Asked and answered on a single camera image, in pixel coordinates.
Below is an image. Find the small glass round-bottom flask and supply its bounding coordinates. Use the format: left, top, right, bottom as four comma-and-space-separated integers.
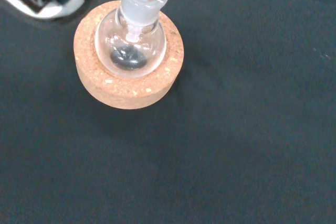
94, 0, 170, 79

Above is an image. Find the black bench cloth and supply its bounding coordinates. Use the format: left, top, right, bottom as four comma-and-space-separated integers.
0, 0, 336, 224

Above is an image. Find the round cork ring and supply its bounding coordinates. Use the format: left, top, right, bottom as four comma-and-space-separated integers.
74, 0, 185, 110

